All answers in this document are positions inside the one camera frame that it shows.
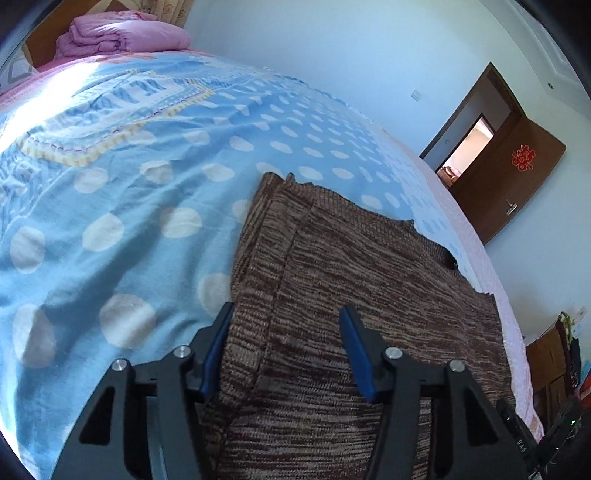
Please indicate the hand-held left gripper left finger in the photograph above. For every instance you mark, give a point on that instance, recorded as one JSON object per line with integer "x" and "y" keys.
{"x": 214, "y": 357}

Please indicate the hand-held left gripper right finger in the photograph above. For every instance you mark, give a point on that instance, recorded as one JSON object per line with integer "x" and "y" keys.
{"x": 358, "y": 355}

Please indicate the brown knitted sweater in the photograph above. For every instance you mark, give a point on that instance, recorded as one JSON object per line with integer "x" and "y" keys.
{"x": 323, "y": 277}

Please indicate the dark cloth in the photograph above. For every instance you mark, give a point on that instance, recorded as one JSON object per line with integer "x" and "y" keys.
{"x": 575, "y": 364}

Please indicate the green floral cloth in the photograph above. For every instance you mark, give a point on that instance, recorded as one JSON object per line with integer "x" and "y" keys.
{"x": 566, "y": 325}

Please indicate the polka dot bed sheet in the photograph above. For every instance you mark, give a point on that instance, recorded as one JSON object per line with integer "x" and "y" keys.
{"x": 115, "y": 184}

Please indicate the brown wooden door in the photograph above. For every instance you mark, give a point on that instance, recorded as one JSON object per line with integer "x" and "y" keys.
{"x": 512, "y": 194}

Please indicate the red paper door decoration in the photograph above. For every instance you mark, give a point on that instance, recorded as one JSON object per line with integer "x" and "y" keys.
{"x": 522, "y": 157}

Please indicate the pink folded quilt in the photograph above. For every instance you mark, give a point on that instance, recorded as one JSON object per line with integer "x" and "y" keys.
{"x": 124, "y": 34}

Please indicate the yellow floral curtain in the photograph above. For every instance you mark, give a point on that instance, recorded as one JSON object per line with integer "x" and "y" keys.
{"x": 166, "y": 11}

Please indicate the grey patterned pillow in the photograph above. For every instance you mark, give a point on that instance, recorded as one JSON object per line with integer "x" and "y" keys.
{"x": 14, "y": 71}

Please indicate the brown door frame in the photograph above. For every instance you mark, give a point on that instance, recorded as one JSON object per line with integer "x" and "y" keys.
{"x": 480, "y": 87}

